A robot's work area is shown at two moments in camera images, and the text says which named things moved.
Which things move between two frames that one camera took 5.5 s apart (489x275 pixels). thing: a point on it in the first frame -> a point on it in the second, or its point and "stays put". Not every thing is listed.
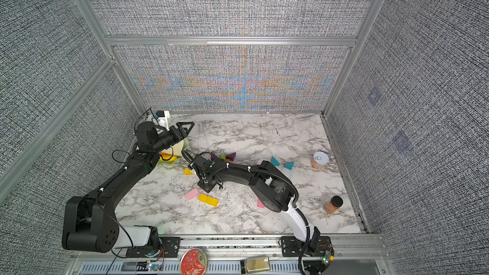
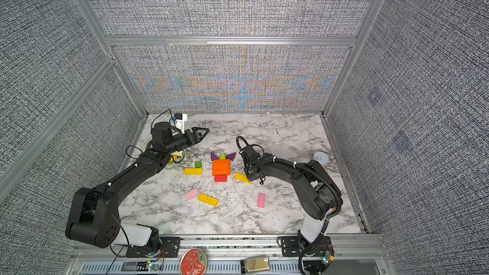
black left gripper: (183, 133) -> (195, 135)
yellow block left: (187, 172) stays put
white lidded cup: (320, 160) stays put
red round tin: (193, 261) stays put
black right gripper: (205, 188) -> (247, 173)
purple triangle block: (232, 156) stays put
